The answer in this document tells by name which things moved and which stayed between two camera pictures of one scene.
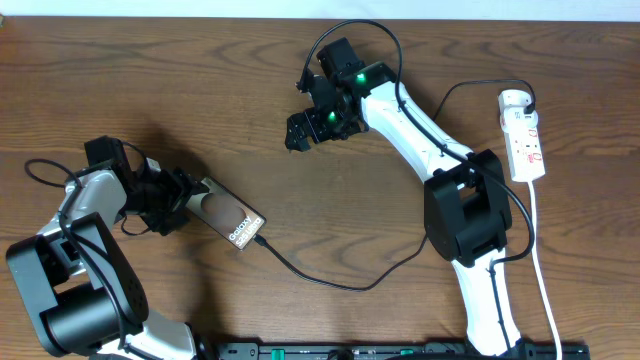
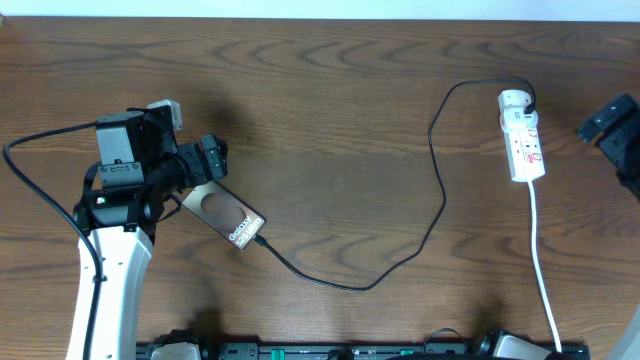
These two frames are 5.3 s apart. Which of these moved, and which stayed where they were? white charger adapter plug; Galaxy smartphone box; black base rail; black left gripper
Moved: black left gripper
Stayed: white charger adapter plug; black base rail; Galaxy smartphone box
